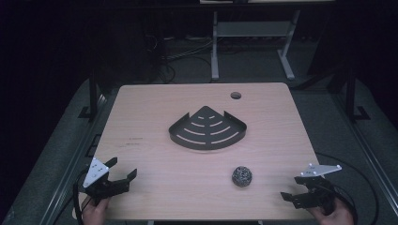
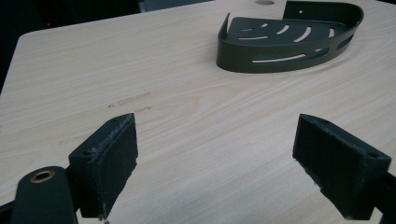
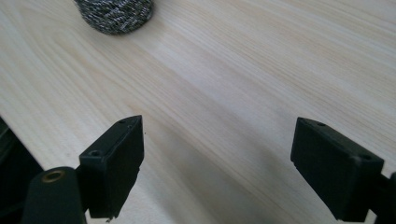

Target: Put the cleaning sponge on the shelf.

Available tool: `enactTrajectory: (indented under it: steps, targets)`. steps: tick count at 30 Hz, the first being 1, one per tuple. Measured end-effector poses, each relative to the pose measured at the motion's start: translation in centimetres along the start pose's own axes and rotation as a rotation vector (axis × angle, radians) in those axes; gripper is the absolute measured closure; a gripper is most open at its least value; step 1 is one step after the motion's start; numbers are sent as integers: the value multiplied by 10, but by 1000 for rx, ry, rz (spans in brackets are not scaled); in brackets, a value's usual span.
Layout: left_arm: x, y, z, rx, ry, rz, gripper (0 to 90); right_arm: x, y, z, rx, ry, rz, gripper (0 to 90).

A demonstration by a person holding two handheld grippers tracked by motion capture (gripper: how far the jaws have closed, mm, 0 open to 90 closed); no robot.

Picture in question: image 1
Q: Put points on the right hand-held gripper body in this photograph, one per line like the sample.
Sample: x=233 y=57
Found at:
x=317 y=190

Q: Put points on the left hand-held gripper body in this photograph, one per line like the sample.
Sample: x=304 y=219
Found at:
x=95 y=172

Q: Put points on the steel wool scrubber ball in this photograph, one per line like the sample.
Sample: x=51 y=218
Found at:
x=241 y=176

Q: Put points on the black metal corner shelf rack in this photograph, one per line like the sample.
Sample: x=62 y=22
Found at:
x=206 y=131

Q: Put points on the person's right hand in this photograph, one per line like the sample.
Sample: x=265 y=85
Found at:
x=334 y=216

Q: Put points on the person's left hand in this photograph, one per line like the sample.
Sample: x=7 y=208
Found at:
x=94 y=212

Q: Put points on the aluminium floor rail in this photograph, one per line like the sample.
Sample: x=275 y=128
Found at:
x=369 y=156
x=72 y=162

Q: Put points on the black metal stand post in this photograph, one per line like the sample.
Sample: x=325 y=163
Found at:
x=93 y=97
x=351 y=93

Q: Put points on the white metal desk frame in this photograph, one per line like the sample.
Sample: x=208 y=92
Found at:
x=250 y=29

